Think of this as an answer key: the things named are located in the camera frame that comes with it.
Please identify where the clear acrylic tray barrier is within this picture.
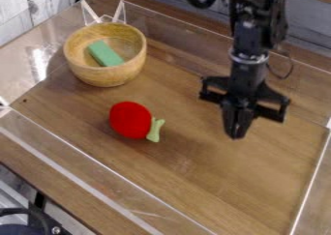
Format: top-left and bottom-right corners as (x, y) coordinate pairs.
(0, 2), (331, 235)

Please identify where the black clamp under table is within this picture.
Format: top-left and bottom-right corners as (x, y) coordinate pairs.
(28, 192), (72, 235)

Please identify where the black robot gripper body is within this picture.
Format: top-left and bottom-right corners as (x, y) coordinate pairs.
(199, 62), (290, 122)

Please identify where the red plush tomato toy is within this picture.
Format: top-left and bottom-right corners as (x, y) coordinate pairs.
(109, 102), (166, 142)

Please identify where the green rectangular block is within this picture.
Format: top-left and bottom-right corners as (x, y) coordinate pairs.
(88, 41), (125, 67)

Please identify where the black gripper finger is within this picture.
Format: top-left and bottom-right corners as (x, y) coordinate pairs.
(241, 109), (257, 137)
(223, 101), (242, 139)

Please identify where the brown wooden bowl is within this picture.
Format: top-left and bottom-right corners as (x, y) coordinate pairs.
(63, 22), (147, 87)

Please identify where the black cable loop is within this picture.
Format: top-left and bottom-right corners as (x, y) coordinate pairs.
(0, 207), (54, 235)

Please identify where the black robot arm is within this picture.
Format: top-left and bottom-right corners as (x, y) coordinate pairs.
(187, 0), (290, 139)

